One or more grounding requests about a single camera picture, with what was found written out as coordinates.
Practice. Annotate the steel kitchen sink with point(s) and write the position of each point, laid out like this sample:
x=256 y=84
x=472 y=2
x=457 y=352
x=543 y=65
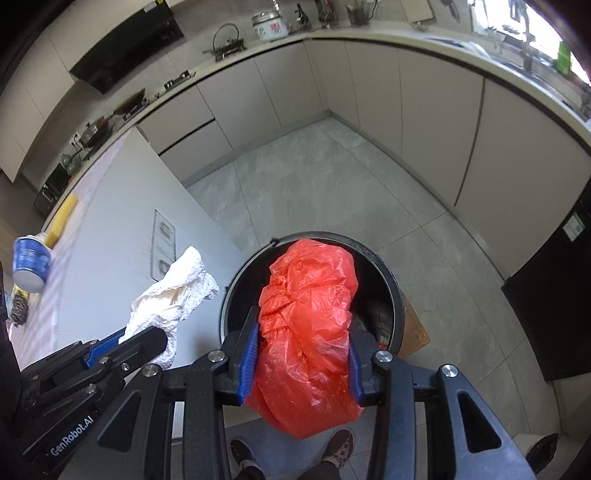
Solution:
x=508 y=53

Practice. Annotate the person's left leg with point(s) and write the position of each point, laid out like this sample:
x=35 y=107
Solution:
x=253 y=474

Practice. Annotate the green detergent bottle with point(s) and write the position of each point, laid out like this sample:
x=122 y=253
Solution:
x=564 y=57

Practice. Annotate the beige cabinets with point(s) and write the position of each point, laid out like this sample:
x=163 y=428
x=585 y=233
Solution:
x=369 y=92
x=32 y=106

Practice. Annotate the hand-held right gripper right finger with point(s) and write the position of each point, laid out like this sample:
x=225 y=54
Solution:
x=355 y=376

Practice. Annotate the beige lower cabinets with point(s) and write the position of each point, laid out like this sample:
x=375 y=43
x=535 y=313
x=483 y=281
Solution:
x=369 y=92

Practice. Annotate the black plastic bucket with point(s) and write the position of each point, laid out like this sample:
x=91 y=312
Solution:
x=396 y=304

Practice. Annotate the black microwave oven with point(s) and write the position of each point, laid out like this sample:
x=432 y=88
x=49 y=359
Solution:
x=51 y=189

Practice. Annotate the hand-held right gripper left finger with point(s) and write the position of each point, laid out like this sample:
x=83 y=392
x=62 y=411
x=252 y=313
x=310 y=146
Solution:
x=249 y=362

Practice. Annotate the white kitchen island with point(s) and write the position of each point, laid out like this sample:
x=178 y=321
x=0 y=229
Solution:
x=203 y=221

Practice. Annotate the white wall socket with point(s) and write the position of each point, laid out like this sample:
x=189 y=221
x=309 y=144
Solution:
x=76 y=138

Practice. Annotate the white rice cooker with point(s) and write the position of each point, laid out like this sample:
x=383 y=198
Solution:
x=270 y=26

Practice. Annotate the person's right leg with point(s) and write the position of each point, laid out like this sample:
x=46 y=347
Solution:
x=323 y=471

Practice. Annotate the dark utensil holder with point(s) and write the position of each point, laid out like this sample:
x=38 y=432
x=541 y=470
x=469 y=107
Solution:
x=358 y=14

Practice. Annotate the black built-in dishwasher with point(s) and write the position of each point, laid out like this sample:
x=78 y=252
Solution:
x=554 y=300

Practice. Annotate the clear socket panel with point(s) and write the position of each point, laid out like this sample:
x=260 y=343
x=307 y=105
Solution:
x=162 y=244

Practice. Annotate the dark wine bottle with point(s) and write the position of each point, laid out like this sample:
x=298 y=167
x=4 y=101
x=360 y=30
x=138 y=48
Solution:
x=302 y=18

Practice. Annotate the person's right shoe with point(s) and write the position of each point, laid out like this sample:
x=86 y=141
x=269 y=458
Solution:
x=339 y=445

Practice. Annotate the steel wool scourer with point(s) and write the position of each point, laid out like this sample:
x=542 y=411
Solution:
x=18 y=307

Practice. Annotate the small wooden stool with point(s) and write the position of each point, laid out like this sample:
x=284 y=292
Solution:
x=414 y=332

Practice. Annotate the black range hood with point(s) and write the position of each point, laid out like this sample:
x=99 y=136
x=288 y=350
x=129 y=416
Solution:
x=134 y=55

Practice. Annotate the green glass vase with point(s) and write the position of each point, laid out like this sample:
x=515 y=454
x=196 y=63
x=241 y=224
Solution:
x=69 y=162

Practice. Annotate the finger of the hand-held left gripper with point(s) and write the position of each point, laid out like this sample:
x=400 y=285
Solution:
x=141 y=342
x=105 y=347

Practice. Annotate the beige cutting board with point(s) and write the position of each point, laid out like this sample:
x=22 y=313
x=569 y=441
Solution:
x=418 y=9

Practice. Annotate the red plastic bag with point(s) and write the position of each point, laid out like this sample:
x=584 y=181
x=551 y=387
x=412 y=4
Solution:
x=304 y=332

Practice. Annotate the black wok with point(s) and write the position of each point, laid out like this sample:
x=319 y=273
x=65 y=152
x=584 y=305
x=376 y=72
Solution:
x=131 y=104

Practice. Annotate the dark kitchen faucet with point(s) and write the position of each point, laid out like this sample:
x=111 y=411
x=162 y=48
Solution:
x=526 y=39

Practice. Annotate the white paper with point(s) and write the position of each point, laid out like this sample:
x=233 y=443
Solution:
x=175 y=295

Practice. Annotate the person's leg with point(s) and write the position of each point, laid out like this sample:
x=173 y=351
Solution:
x=253 y=474
x=323 y=471

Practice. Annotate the bright window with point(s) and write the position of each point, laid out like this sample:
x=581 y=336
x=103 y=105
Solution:
x=540 y=23

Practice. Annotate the blue paper cup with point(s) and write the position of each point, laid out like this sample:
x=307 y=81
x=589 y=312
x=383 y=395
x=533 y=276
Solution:
x=30 y=261

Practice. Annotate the black gas hob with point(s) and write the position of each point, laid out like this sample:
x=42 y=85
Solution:
x=178 y=79

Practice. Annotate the yellow sponge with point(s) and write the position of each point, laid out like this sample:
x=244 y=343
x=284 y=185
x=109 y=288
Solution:
x=64 y=217

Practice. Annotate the beige upper cabinets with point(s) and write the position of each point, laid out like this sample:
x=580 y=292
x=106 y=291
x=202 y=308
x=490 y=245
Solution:
x=32 y=106

